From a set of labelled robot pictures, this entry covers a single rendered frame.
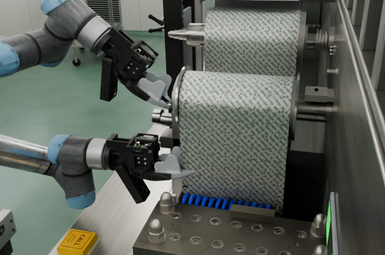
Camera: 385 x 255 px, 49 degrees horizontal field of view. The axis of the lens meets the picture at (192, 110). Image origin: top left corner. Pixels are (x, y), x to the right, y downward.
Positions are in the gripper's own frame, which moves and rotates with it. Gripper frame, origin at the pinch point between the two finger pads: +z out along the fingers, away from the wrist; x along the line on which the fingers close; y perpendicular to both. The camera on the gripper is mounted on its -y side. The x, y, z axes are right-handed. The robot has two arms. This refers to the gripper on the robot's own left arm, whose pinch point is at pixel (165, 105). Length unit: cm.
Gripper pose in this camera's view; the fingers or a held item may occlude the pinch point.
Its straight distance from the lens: 97.8
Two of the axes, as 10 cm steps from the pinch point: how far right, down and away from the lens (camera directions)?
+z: 7.5, 6.5, 0.7
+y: 6.0, -6.5, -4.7
